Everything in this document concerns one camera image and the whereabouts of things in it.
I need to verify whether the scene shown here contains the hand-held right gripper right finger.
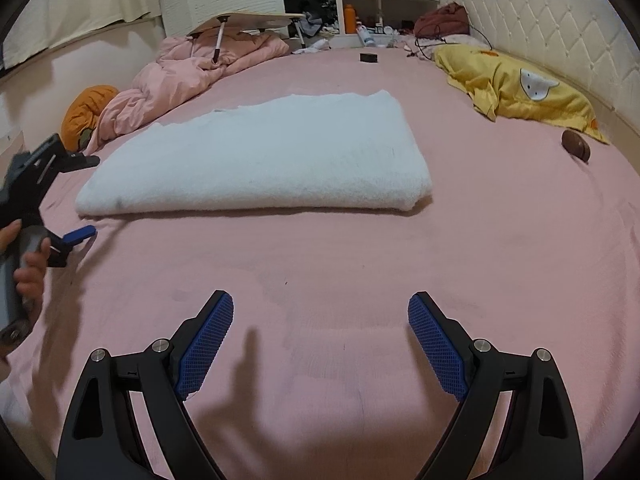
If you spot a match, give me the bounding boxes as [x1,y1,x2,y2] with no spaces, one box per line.
[407,291,585,480]

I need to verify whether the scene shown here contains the yellow pillow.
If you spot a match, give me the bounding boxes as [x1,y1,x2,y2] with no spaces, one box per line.
[432,44,611,146]

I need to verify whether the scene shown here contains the cream padded headboard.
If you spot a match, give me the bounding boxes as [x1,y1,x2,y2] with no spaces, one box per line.
[437,0,640,131]

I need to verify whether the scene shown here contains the person's left hand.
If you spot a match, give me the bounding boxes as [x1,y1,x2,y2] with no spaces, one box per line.
[0,220,52,311]

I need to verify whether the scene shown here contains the white sweater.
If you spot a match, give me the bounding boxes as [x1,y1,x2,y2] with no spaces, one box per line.
[75,90,433,217]

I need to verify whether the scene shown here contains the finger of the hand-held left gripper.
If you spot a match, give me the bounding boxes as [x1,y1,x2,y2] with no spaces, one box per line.
[52,147,102,175]
[46,226,97,268]

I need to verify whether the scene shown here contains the orange cushion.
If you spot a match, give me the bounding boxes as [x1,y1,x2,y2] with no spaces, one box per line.
[61,85,121,151]

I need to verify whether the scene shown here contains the pink bed sheet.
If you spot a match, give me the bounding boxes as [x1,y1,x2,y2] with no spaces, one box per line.
[0,45,640,480]

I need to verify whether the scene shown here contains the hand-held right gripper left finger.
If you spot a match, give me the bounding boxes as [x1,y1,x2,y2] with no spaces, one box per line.
[55,290,235,480]

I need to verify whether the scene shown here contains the folding lap table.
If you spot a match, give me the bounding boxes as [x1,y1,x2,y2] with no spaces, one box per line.
[186,11,307,66]

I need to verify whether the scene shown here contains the pink quilt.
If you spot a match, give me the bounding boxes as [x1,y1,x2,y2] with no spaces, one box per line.
[82,30,291,156]

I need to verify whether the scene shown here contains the white cloth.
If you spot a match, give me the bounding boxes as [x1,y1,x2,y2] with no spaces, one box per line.
[292,39,332,56]

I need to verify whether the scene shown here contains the small brown oval object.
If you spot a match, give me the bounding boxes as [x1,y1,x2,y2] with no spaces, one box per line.
[561,130,592,163]

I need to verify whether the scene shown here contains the maroon bag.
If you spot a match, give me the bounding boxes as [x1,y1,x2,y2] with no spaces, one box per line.
[414,2,471,39]

